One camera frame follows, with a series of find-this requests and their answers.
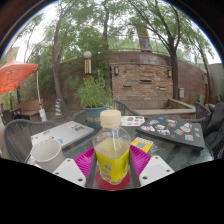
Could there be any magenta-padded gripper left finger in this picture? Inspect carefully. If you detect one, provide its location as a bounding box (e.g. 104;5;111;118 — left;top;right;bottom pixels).
52;146;99;189

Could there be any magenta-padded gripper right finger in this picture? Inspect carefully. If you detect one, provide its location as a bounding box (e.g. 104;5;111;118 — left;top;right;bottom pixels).
128;144;175;188

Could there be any yellow-labelled clear drink bottle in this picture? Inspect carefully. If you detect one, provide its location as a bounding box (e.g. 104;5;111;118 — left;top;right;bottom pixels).
92;109;132;186

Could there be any yellow card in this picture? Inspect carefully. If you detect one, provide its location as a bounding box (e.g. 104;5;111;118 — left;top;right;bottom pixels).
130;136;154;154

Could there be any silver laptop with stickers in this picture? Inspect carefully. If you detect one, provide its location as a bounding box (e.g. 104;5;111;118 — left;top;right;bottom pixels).
30;120;95;149

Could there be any white ceramic mug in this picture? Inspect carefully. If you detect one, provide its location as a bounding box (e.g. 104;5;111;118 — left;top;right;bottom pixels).
24;138;66;174

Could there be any flat round red coaster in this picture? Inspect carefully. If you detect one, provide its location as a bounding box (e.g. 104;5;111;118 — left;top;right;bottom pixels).
94;169;132;192

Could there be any white sticker sheet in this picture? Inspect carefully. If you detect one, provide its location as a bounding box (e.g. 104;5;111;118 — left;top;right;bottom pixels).
119;115;146;127

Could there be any black laptop with stickers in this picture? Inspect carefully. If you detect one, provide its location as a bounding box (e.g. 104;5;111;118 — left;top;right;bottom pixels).
135;114;206;150

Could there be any stone fountain basin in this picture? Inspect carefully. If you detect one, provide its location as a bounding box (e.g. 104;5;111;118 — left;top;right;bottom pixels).
134;98;197;120

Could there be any blue yellow striped bollard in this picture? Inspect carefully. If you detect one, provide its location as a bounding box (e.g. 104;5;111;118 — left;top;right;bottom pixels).
54;98;64;117

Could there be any green plant in blue pot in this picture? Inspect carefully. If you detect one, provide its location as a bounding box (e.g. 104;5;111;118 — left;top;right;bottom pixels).
76;69;114;129

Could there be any wooden bench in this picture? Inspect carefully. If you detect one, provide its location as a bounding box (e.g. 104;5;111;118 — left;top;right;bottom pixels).
15;98;44;118

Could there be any black jacket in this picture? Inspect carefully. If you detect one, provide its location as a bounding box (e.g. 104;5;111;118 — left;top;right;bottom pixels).
203;101;224;159

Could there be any group of dark chairs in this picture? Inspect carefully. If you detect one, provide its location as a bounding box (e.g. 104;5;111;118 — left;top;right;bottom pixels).
1;108;31;126

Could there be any forked trunk tree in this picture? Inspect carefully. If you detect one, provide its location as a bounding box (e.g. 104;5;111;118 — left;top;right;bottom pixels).
129;0;201;101

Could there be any orange patio umbrella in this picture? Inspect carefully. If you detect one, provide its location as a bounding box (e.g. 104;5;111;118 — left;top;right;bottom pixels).
0;57;48;123

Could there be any wooden globe lamp post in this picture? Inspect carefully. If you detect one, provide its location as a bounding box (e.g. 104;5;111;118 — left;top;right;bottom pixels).
83;50;93;81

